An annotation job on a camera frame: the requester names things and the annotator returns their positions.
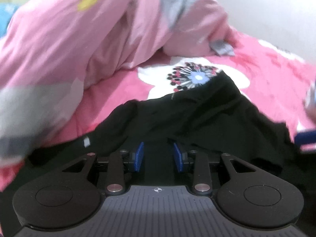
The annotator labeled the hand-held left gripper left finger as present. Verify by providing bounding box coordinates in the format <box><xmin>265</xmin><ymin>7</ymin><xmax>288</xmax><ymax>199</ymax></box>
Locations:
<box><xmin>62</xmin><ymin>142</ymin><xmax>146</xmax><ymax>195</ymax></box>

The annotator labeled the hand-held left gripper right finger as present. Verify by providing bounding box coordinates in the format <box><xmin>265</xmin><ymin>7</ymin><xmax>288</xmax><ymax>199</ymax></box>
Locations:
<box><xmin>172</xmin><ymin>142</ymin><xmax>257</xmax><ymax>196</ymax></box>

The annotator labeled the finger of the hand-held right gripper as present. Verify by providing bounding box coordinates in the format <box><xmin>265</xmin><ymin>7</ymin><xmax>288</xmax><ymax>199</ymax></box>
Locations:
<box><xmin>294</xmin><ymin>128</ymin><xmax>316</xmax><ymax>151</ymax></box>

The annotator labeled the black t-shirt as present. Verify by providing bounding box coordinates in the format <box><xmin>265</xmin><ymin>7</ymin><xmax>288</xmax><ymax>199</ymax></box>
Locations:
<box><xmin>25</xmin><ymin>70</ymin><xmax>300</xmax><ymax>185</ymax></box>

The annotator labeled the pink floral bed blanket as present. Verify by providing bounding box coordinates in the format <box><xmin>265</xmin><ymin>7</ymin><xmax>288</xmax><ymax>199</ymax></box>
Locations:
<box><xmin>0</xmin><ymin>31</ymin><xmax>316</xmax><ymax>193</ymax></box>

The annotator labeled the pink rabbit print duvet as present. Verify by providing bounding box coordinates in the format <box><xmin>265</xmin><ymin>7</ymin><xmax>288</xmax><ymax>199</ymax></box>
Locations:
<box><xmin>0</xmin><ymin>0</ymin><xmax>236</xmax><ymax>168</ymax></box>

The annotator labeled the blue printed duvet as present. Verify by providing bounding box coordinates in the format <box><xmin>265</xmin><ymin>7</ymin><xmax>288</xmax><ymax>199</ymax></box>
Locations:
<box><xmin>0</xmin><ymin>2</ymin><xmax>18</xmax><ymax>37</ymax></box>

